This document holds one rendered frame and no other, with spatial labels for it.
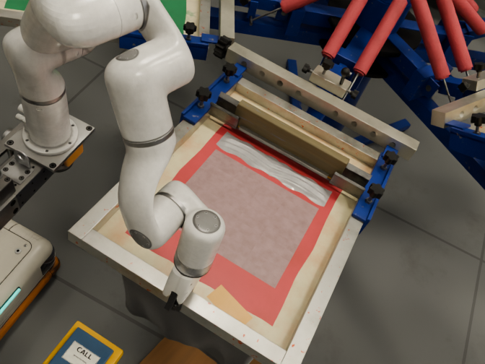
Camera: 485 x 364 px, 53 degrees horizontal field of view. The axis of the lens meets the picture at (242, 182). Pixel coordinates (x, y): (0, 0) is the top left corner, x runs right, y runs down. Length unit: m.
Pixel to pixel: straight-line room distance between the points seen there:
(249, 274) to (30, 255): 1.09
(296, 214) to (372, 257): 1.34
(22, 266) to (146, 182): 1.31
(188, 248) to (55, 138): 0.47
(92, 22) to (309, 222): 0.82
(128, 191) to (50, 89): 0.36
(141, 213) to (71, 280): 1.52
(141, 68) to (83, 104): 2.16
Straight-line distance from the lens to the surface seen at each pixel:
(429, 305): 2.67
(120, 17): 0.78
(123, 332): 2.21
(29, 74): 1.04
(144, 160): 0.79
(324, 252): 1.30
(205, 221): 0.86
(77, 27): 0.75
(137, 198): 0.80
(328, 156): 1.39
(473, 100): 1.73
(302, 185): 1.41
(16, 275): 2.04
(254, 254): 1.22
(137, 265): 1.11
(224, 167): 1.37
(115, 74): 0.73
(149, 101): 0.74
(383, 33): 1.80
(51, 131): 1.18
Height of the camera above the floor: 2.11
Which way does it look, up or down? 53 degrees down
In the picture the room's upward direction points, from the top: 20 degrees clockwise
